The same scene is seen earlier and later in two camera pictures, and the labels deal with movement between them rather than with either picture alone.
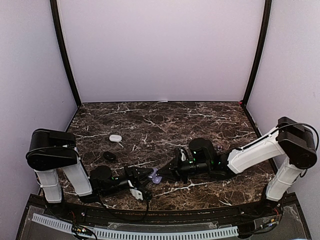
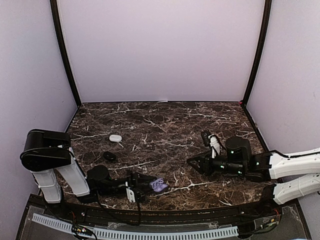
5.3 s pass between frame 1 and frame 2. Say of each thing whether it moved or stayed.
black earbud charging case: stayed
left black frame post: stayed
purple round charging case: moved
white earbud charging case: stayed
